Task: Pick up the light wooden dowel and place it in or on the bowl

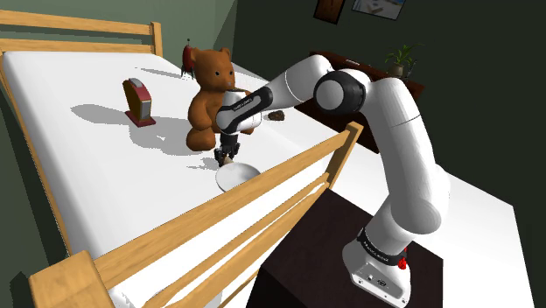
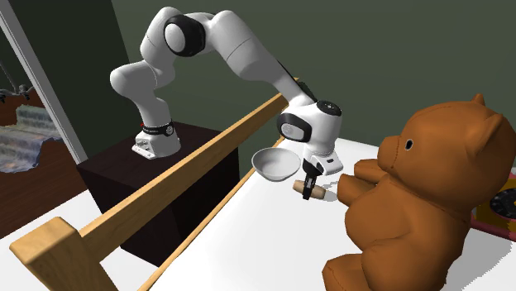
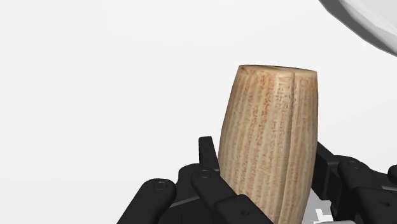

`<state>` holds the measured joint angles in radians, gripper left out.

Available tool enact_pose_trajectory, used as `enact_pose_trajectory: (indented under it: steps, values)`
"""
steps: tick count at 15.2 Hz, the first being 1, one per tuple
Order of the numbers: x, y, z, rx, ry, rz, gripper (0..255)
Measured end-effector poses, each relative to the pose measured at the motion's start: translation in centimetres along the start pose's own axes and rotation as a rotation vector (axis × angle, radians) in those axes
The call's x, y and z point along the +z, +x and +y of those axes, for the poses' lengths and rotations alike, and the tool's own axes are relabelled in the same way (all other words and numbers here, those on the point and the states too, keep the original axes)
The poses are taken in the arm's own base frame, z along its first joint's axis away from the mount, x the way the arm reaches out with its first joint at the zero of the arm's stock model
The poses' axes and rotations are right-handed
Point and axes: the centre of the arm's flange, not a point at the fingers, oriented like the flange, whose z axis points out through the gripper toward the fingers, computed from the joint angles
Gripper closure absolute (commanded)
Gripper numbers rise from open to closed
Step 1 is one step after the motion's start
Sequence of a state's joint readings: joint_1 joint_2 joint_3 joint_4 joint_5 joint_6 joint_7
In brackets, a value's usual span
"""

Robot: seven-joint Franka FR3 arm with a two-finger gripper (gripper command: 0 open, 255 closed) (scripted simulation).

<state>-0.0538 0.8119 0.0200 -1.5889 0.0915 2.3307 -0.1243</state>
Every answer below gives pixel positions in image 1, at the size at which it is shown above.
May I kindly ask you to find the brown framed wall picture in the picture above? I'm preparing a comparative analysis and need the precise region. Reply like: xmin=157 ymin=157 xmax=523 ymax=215
xmin=312 ymin=0 xmax=347 ymax=25

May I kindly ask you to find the pale blue wall picture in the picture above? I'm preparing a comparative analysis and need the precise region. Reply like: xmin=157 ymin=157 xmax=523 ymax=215
xmin=351 ymin=0 xmax=407 ymax=21

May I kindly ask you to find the dark robot stand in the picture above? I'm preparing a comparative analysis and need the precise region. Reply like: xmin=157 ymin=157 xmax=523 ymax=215
xmin=246 ymin=187 xmax=445 ymax=308

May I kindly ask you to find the wooden bed with white mattress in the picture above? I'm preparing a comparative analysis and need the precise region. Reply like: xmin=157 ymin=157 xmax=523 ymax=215
xmin=0 ymin=9 xmax=365 ymax=308

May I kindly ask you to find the white bowl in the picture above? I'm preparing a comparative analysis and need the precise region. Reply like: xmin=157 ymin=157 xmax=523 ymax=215
xmin=214 ymin=162 xmax=263 ymax=193

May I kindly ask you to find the brown teddy bear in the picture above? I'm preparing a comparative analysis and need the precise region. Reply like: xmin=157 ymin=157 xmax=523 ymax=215
xmin=185 ymin=46 xmax=257 ymax=152

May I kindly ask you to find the dark wooden dresser with plant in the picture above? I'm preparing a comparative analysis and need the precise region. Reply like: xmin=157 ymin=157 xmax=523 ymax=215
xmin=293 ymin=42 xmax=426 ymax=155

